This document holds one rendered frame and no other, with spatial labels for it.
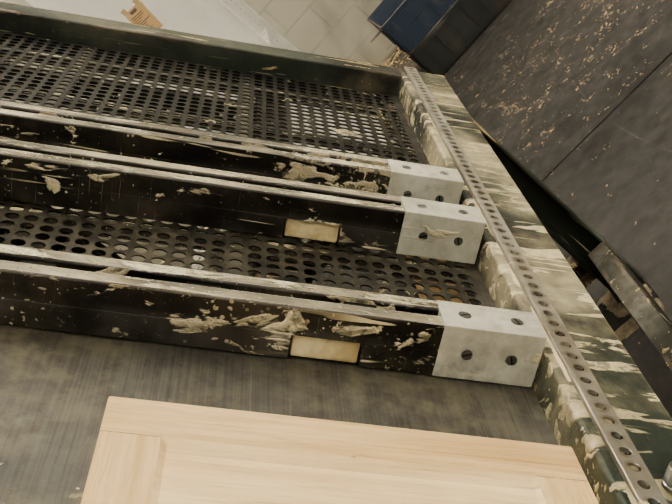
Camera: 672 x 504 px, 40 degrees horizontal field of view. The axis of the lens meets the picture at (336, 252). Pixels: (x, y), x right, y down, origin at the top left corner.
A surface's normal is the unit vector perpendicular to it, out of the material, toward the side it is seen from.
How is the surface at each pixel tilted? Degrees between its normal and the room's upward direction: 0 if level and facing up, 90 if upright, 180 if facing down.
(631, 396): 58
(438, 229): 90
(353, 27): 90
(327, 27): 90
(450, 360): 90
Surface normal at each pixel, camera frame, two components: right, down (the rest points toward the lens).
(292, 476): 0.18, -0.89
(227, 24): 0.10, 0.41
